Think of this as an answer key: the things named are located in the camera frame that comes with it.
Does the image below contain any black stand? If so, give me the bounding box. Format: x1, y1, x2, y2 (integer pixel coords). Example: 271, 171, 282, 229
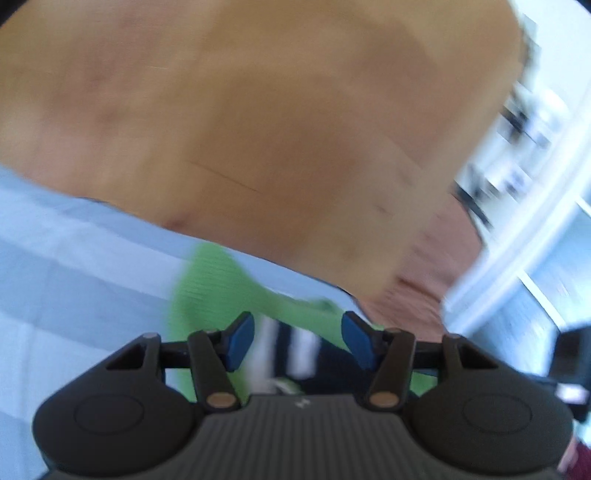
451, 179, 496, 232

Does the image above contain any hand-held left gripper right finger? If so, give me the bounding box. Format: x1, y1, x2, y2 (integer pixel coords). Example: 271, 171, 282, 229
341, 311, 500, 412

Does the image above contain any reddish brown rug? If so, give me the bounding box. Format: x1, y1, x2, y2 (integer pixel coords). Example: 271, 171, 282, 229
358, 196, 488, 334

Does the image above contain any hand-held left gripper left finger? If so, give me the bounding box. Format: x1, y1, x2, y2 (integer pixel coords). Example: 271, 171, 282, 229
105, 311, 256, 413

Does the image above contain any person's maroon clothing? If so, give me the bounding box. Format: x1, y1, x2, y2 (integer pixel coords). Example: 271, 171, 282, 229
556, 434, 591, 480

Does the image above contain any light blue striped tablecloth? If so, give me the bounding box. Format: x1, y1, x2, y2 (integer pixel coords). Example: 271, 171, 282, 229
0, 167, 370, 480

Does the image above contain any white window frame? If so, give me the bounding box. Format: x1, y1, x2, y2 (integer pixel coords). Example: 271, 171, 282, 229
441, 106, 591, 333

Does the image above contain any green small garment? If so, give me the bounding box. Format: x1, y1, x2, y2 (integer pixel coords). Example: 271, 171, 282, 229
166, 242, 437, 402

